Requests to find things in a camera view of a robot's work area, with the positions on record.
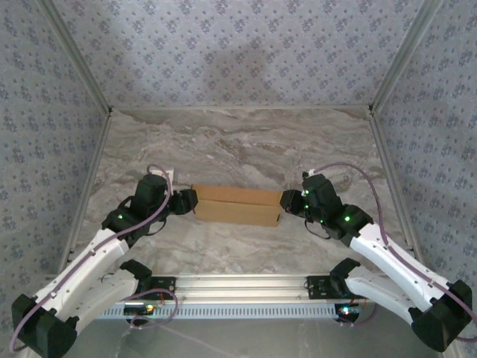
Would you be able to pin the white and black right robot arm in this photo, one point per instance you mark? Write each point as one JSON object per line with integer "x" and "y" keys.
{"x": 391, "y": 257}

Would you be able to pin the circuit board with green light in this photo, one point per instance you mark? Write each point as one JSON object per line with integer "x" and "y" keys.
{"x": 139, "y": 309}
{"x": 346, "y": 311}

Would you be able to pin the brown cardboard paper box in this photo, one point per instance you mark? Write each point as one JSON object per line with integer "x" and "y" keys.
{"x": 238, "y": 209}

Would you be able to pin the thin aluminium table edge rail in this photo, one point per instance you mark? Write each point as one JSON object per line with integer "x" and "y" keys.
{"x": 238, "y": 108}

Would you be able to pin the aluminium frame post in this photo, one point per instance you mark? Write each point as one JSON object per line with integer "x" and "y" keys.
{"x": 79, "y": 56}
{"x": 403, "y": 56}

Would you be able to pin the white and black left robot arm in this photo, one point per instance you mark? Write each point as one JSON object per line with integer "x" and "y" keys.
{"x": 85, "y": 268}

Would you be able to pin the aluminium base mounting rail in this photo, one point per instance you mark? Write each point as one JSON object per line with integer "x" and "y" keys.
{"x": 238, "y": 287}

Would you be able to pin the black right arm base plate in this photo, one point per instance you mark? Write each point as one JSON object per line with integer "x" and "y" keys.
{"x": 318, "y": 289}

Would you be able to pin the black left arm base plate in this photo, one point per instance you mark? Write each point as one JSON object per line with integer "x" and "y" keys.
{"x": 164, "y": 287}

